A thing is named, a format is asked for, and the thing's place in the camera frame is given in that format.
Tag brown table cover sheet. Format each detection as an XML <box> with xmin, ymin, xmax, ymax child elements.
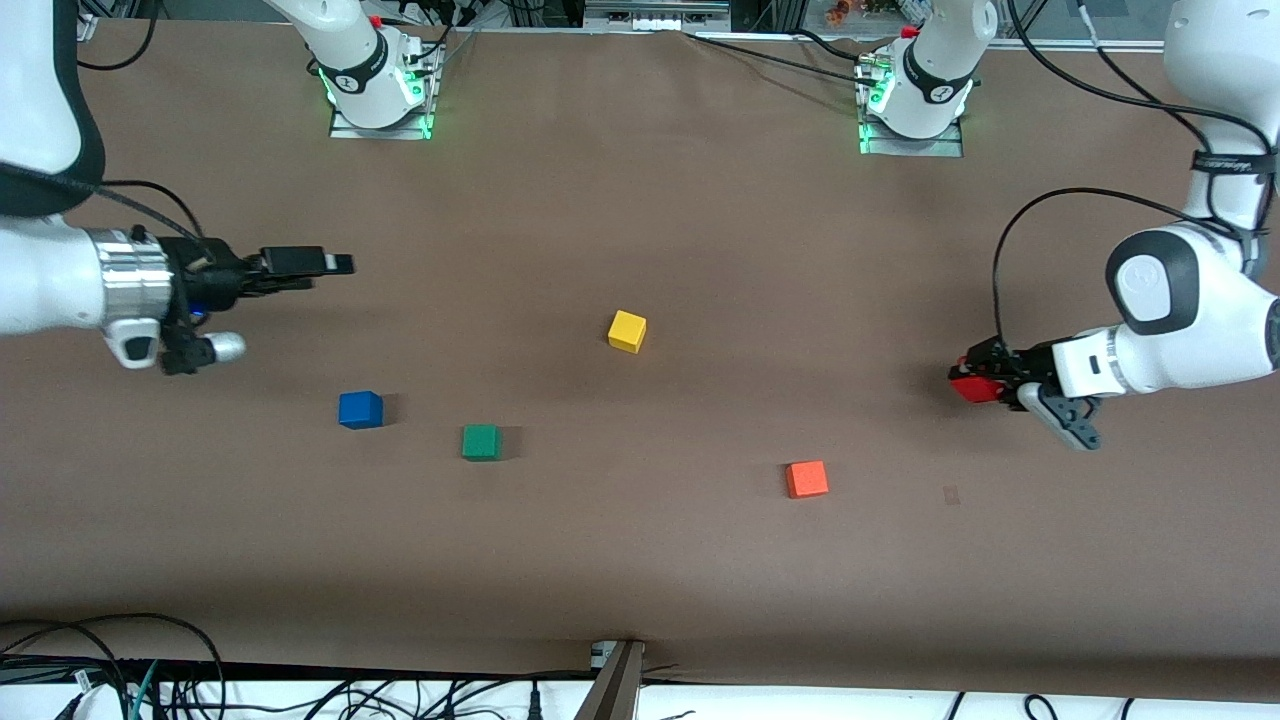
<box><xmin>0</xmin><ymin>18</ymin><xmax>1280</xmax><ymax>701</ymax></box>

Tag blue wooden block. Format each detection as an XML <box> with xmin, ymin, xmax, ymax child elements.
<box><xmin>338</xmin><ymin>390</ymin><xmax>385</xmax><ymax>431</ymax></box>

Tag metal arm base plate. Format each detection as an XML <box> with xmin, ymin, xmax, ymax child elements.
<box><xmin>857</xmin><ymin>58</ymin><xmax>965</xmax><ymax>159</ymax></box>
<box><xmin>329</xmin><ymin>42</ymin><xmax>443</xmax><ymax>141</ymax></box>

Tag yellow wooden block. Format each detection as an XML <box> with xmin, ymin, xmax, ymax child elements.
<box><xmin>607</xmin><ymin>310</ymin><xmax>648</xmax><ymax>355</ymax></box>

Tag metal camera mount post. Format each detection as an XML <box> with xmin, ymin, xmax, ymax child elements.
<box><xmin>574</xmin><ymin>640</ymin><xmax>647</xmax><ymax>720</ymax></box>

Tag aluminium frame rack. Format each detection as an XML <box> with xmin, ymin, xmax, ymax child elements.
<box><xmin>585</xmin><ymin>0</ymin><xmax>733</xmax><ymax>32</ymax></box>

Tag long black cable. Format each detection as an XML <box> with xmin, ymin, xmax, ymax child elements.
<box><xmin>788</xmin><ymin>27</ymin><xmax>883</xmax><ymax>65</ymax></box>
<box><xmin>688</xmin><ymin>32</ymin><xmax>873</xmax><ymax>83</ymax></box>

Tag teal cable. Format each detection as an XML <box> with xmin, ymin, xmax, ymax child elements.
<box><xmin>126</xmin><ymin>662</ymin><xmax>165</xmax><ymax>720</ymax></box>

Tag black arm wrist cable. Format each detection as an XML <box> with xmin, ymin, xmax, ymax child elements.
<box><xmin>55</xmin><ymin>178</ymin><xmax>216</xmax><ymax>266</ymax></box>
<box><xmin>992</xmin><ymin>0</ymin><xmax>1253</xmax><ymax>351</ymax></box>

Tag black looped cable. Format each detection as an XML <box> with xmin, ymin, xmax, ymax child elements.
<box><xmin>0</xmin><ymin>612</ymin><xmax>229</xmax><ymax>720</ymax></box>

